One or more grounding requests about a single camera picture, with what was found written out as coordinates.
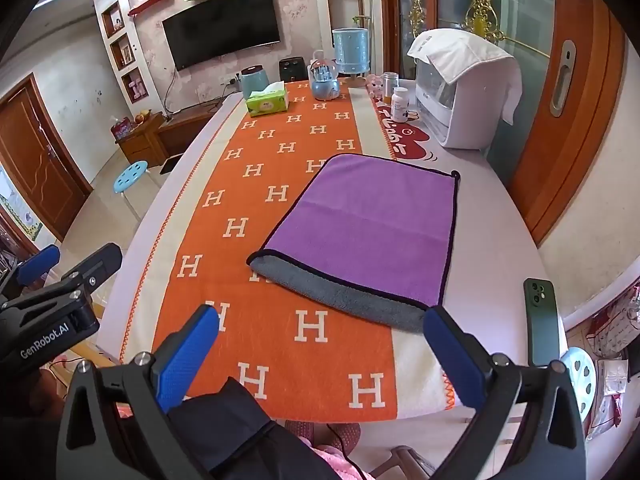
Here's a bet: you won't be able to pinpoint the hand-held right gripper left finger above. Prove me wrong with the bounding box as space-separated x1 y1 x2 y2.
56 304 221 480

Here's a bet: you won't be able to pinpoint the gold door ornament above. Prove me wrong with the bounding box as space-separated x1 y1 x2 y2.
462 0 506 43
407 0 428 38

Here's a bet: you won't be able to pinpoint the wooden television cabinet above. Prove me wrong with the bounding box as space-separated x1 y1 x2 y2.
115 105 221 166

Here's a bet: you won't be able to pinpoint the person's black jacket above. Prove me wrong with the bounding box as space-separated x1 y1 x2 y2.
167 375 341 480

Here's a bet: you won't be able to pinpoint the white appliance with cloth cover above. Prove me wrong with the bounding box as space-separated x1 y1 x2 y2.
407 29 522 125

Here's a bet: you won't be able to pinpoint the blue round jar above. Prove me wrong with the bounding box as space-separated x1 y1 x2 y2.
309 50 342 102

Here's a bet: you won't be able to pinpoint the black cable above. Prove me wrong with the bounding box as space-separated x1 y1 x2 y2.
327 422 371 480

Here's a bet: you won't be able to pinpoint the red cartoon table mat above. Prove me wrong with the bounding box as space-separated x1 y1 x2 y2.
372 95 441 163

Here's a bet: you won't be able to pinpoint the black wall television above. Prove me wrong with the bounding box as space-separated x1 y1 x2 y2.
162 0 281 72

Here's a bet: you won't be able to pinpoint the red wall shelf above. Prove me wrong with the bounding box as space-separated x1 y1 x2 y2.
127 0 177 17

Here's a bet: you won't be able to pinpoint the wall poster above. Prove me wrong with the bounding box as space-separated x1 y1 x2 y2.
0 165 43 248

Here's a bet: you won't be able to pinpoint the purple towel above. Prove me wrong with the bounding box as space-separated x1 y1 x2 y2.
246 153 461 333

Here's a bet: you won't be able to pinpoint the green tissue box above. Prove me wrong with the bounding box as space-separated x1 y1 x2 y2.
245 82 290 118

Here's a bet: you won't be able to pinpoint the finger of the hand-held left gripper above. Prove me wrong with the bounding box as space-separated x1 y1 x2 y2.
0 245 62 302
2 242 123 313

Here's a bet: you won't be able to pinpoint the black small heater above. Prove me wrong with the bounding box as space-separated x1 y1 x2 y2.
278 57 306 83

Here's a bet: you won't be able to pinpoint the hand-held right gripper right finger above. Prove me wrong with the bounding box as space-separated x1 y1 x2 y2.
422 305 589 480

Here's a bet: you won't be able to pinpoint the brown wooden door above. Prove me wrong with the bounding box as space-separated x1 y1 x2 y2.
0 72 93 243

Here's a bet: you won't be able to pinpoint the blue electric kettle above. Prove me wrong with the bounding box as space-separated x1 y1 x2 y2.
239 65 267 101

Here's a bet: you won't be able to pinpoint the white pill bottle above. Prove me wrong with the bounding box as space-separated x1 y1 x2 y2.
390 87 410 123

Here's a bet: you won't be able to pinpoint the person's pink pants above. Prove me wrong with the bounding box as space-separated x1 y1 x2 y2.
285 420 381 480

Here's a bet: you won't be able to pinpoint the blue cylindrical container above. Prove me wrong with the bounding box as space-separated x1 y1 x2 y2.
332 27 371 88

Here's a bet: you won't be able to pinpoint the wooden chair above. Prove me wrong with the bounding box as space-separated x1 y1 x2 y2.
385 445 436 478

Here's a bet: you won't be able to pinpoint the wooden sliding door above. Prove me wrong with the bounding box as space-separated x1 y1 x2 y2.
507 0 626 246

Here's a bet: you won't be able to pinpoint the blue round stool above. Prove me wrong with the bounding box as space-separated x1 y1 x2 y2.
113 161 150 221
559 346 597 441

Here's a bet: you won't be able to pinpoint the green phone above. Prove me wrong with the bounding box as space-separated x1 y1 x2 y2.
523 277 568 367

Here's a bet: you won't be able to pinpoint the white countertop appliance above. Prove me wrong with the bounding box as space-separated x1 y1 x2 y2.
414 52 516 149

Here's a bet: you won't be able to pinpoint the white wall niche shelf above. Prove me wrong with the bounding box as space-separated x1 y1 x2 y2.
95 0 151 106

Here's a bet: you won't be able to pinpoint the white plastic bags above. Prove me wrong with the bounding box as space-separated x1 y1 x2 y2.
585 285 640 441

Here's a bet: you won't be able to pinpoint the silver door handle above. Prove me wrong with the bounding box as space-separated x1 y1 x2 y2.
549 40 577 118

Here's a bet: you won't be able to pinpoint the orange printed blanket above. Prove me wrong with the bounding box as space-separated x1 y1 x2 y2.
119 79 458 420

